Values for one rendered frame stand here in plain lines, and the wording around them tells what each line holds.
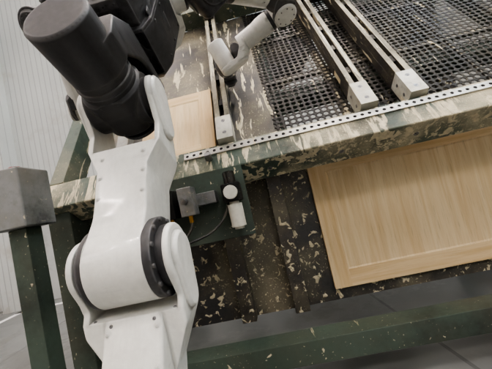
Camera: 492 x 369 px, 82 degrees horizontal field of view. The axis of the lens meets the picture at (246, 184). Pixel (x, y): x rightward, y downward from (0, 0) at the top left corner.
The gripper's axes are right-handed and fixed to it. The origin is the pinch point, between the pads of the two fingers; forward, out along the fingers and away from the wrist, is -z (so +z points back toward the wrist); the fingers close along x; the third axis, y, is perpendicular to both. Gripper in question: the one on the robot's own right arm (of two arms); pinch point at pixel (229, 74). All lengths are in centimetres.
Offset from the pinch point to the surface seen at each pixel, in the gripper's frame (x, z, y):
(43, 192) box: -33, 47, 65
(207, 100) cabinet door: -9.6, 4.3, 12.2
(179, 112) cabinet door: -11.8, 6.0, 25.8
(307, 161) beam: -44, 33, -21
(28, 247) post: -48, 55, 68
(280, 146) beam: -37, 35, -13
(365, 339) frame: -105, 46, -25
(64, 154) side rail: -19, 18, 75
